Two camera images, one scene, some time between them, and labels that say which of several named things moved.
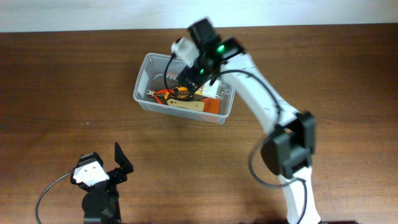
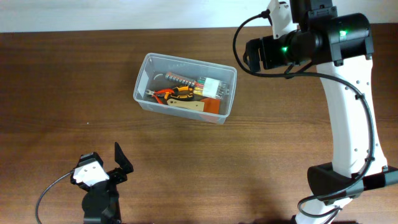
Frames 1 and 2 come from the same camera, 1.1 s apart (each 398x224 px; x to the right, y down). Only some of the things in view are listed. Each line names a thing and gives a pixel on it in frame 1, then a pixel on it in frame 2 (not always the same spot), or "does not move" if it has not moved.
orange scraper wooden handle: (211, 105) does not move
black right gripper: (196, 78) → (252, 47)
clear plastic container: (157, 87) does not move
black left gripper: (117, 173) does not move
